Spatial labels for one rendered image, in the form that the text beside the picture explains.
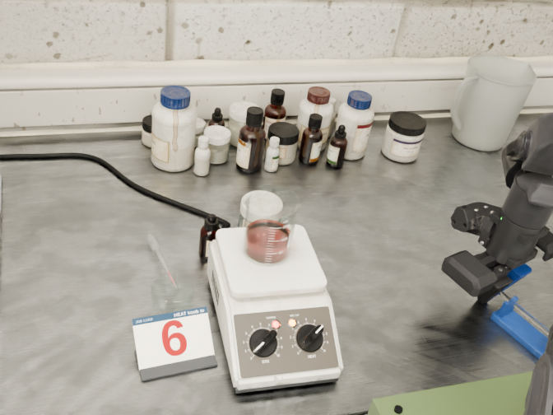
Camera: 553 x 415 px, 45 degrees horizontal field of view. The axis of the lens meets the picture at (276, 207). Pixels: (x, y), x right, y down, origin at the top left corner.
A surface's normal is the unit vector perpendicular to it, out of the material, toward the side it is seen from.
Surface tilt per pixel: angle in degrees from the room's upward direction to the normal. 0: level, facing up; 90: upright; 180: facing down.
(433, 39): 90
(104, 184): 0
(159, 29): 90
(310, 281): 0
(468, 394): 4
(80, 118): 90
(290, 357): 30
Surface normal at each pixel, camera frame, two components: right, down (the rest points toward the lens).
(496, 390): 0.13, -0.83
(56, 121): 0.29, 0.60
